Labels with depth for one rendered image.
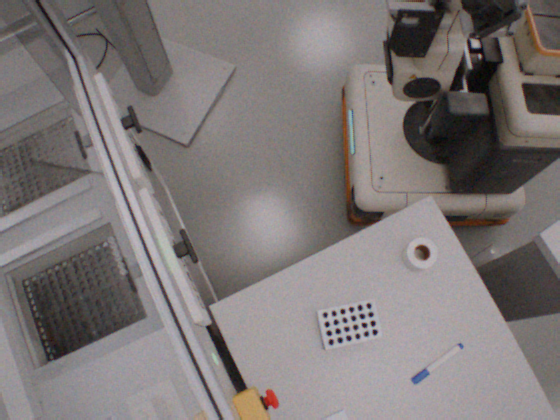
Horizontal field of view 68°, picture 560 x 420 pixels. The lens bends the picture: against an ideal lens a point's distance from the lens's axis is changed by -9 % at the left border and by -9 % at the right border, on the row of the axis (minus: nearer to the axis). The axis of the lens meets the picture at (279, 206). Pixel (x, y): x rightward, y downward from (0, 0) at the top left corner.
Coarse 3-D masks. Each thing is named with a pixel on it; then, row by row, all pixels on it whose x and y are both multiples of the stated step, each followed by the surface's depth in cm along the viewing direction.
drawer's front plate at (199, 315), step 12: (144, 192) 88; (144, 204) 88; (156, 204) 93; (156, 216) 87; (156, 228) 86; (168, 228) 95; (168, 240) 86; (168, 252) 85; (180, 264) 87; (180, 276) 83; (180, 288) 82; (192, 288) 87; (192, 300) 82; (192, 312) 81; (204, 312) 87; (204, 324) 87
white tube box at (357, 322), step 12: (372, 300) 95; (324, 312) 95; (336, 312) 94; (348, 312) 94; (360, 312) 94; (372, 312) 94; (324, 324) 96; (336, 324) 96; (348, 324) 93; (360, 324) 93; (372, 324) 96; (324, 336) 92; (336, 336) 92; (348, 336) 95; (360, 336) 93; (372, 336) 92; (324, 348) 95
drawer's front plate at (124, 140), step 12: (96, 84) 97; (108, 84) 103; (108, 96) 95; (108, 108) 94; (120, 132) 93; (120, 144) 92; (132, 144) 100; (132, 156) 91; (132, 168) 90; (144, 168) 102; (144, 180) 92
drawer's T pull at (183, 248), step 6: (186, 234) 88; (186, 240) 87; (174, 246) 87; (180, 246) 87; (186, 246) 87; (192, 246) 87; (180, 252) 86; (186, 252) 86; (192, 252) 86; (192, 258) 86
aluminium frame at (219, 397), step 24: (48, 0) 76; (72, 48) 89; (96, 96) 88; (96, 120) 86; (120, 168) 83; (144, 216) 81; (144, 240) 79; (168, 288) 76; (192, 336) 74; (216, 384) 71; (216, 408) 70
